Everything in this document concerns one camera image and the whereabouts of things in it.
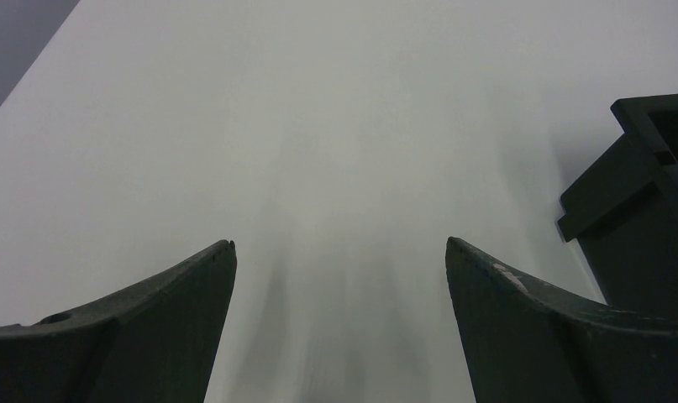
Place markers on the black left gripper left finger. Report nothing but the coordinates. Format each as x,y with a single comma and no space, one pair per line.
153,341

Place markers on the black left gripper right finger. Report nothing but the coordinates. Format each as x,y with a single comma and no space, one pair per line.
526,340

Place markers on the black plastic bin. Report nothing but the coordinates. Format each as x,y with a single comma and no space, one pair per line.
623,209

